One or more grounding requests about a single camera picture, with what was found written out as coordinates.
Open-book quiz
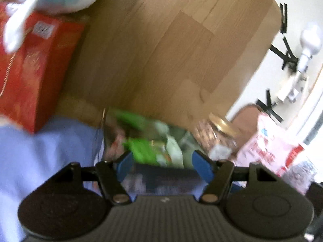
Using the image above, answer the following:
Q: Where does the red gift box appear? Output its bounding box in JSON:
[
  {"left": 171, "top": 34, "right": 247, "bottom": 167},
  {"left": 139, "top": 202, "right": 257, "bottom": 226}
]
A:
[{"left": 0, "top": 2, "right": 86, "bottom": 134}]

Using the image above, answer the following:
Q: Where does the blue printed tablecloth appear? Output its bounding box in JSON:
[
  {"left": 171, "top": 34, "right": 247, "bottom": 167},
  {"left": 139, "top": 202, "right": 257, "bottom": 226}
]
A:
[{"left": 0, "top": 116, "right": 111, "bottom": 242}]

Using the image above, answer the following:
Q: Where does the clear nut jar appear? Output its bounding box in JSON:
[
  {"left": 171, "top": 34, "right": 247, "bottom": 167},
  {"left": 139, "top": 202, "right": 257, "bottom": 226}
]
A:
[{"left": 194, "top": 113, "right": 239, "bottom": 160}]

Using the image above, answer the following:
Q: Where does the white and green packet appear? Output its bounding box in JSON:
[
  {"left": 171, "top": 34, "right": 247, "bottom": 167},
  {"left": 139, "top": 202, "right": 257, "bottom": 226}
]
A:
[{"left": 165, "top": 134, "right": 185, "bottom": 169}]

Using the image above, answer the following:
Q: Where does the green snack packet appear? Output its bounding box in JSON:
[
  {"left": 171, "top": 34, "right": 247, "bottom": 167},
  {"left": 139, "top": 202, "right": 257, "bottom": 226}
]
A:
[
  {"left": 123, "top": 137, "right": 164, "bottom": 165},
  {"left": 112, "top": 108, "right": 149, "bottom": 131}
]

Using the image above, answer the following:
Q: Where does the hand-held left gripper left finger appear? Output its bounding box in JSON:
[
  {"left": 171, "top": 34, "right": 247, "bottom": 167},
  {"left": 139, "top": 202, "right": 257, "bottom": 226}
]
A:
[{"left": 56, "top": 151, "right": 133, "bottom": 204}]

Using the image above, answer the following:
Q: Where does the black tin box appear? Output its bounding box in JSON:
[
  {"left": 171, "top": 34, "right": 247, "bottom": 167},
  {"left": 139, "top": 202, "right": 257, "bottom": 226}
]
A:
[{"left": 94, "top": 107, "right": 210, "bottom": 194}]

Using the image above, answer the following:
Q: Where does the brown chair back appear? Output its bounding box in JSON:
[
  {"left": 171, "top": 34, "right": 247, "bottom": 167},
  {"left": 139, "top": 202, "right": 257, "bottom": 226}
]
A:
[{"left": 231, "top": 103, "right": 265, "bottom": 131}]

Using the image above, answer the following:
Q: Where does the wood grain board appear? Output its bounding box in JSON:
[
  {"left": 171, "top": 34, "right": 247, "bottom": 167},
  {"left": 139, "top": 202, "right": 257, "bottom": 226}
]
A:
[{"left": 54, "top": 0, "right": 282, "bottom": 134}]

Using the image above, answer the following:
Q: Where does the pink snack bag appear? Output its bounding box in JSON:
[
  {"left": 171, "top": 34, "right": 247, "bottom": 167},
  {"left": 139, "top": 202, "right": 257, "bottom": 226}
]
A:
[{"left": 236, "top": 112, "right": 306, "bottom": 179}]

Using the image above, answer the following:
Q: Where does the black tape strip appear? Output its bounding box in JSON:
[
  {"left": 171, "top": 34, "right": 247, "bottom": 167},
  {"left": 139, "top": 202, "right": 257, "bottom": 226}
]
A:
[
  {"left": 265, "top": 89, "right": 274, "bottom": 111},
  {"left": 256, "top": 99, "right": 283, "bottom": 123},
  {"left": 270, "top": 37, "right": 300, "bottom": 71}
]

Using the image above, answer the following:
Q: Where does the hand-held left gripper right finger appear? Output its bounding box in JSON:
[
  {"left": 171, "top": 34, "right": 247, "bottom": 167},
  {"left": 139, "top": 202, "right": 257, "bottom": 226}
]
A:
[{"left": 193, "top": 150, "right": 280, "bottom": 204}]

